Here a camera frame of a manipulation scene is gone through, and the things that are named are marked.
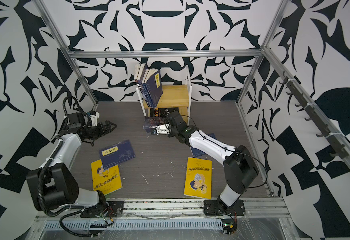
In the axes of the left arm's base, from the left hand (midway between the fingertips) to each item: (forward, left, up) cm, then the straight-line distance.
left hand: (109, 126), depth 85 cm
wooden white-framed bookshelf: (+24, -37, -1) cm, 44 cm away
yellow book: (-25, +1, -16) cm, 30 cm away
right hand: (+2, -33, +4) cm, 34 cm away
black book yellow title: (+19, -28, -12) cm, 36 cm away
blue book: (+10, -22, +12) cm, 27 cm away
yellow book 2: (-25, -49, -16) cm, 57 cm away
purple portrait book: (+2, -23, 0) cm, 23 cm away
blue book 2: (-10, -50, -17) cm, 53 cm away
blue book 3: (-10, -1, -16) cm, 18 cm away
